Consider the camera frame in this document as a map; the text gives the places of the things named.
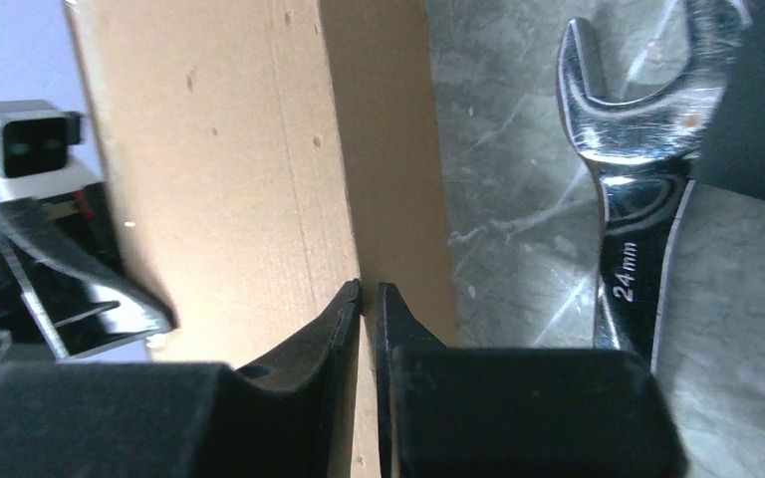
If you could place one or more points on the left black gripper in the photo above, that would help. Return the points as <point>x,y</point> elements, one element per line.
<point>72,298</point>

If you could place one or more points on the brown cardboard express box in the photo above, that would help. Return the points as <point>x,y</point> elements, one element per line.
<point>259,155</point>

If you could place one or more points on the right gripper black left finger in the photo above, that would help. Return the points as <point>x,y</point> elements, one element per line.
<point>288,413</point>

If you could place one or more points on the black rectangular box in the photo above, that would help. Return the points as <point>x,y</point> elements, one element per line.
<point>759,99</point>

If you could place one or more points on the silver open-end wrench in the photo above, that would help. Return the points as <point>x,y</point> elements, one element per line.
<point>641,155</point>

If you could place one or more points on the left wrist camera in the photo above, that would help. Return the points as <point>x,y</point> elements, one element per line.
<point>35,159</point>

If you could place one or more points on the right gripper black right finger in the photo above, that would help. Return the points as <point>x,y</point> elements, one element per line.
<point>469,412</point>

